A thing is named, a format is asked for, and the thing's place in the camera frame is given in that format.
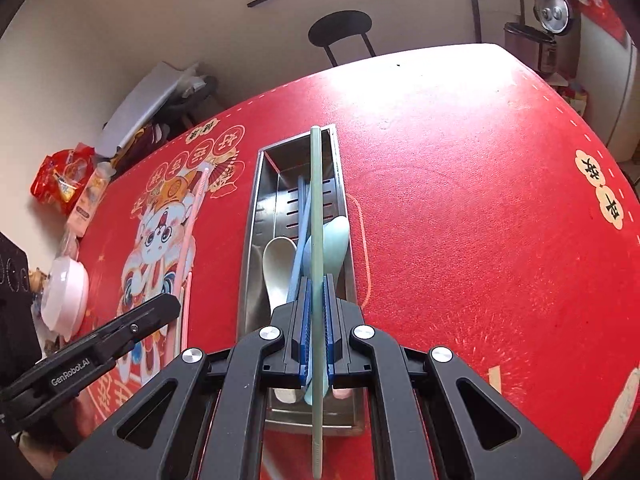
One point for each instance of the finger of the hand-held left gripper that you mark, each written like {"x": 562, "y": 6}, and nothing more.
{"x": 145, "y": 320}

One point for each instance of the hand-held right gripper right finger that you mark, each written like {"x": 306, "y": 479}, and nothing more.
{"x": 329, "y": 340}

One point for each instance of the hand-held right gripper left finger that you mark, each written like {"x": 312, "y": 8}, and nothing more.
{"x": 306, "y": 340}

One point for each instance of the pink chopstick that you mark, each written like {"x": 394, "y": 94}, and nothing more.
{"x": 189, "y": 300}
{"x": 195, "y": 230}

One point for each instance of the white spoon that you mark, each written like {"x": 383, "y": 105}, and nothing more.
{"x": 279, "y": 265}

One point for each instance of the mint green spoon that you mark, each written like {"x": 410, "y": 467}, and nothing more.
{"x": 337, "y": 245}

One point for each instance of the stainless steel utensil tray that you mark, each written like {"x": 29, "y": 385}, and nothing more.
{"x": 255, "y": 240}

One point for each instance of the blue chopstick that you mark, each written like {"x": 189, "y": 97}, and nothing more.
{"x": 301, "y": 210}

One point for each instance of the green chopstick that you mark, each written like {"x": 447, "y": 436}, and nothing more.
{"x": 316, "y": 200}

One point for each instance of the white bowl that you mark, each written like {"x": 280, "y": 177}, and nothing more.
{"x": 67, "y": 292}

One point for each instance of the black dotted panel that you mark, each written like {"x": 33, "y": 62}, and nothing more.
{"x": 15, "y": 280}

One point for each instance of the red snack bag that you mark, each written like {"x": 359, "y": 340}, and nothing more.
{"x": 60, "y": 180}

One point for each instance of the red printed table mat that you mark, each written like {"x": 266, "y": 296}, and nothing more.
{"x": 475, "y": 210}

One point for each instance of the grey board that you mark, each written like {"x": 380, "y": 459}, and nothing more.
{"x": 145, "y": 105}

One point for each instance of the black round-back chair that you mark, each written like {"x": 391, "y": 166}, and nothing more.
{"x": 340, "y": 27}

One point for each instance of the black leaning pole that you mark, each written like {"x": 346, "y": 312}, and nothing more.
{"x": 474, "y": 10}
{"x": 521, "y": 2}

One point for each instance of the silver pressure cooker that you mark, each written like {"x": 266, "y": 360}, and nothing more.
{"x": 535, "y": 40}

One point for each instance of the white cabinet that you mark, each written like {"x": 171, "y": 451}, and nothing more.
{"x": 615, "y": 90}

